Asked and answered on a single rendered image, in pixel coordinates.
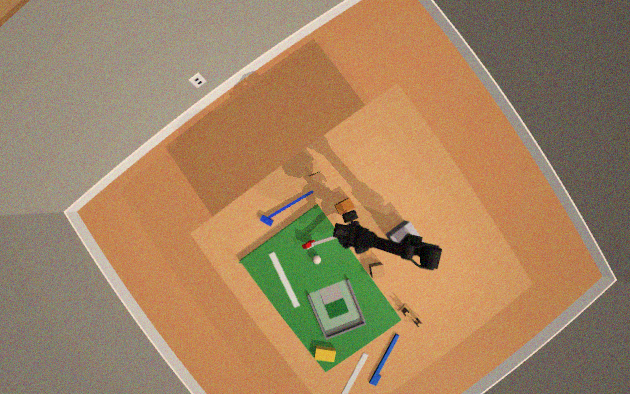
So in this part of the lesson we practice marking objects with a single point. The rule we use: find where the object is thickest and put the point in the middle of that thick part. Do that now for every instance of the green putting mat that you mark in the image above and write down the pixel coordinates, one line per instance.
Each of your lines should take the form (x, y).
(304, 276)

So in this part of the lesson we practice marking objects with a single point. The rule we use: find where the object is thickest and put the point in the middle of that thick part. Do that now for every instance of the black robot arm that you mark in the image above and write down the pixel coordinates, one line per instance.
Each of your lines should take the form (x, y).
(359, 238)

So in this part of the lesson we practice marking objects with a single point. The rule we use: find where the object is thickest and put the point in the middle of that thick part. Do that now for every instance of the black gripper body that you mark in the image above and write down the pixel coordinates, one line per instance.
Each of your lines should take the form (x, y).
(350, 216)

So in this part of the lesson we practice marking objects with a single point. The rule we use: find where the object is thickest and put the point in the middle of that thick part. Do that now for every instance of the yellow rectangular block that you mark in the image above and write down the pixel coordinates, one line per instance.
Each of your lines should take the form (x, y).
(325, 353)

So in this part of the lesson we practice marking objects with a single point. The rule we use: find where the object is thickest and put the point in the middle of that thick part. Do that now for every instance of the white flat bar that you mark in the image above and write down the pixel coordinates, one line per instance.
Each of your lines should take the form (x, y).
(355, 373)
(275, 261)

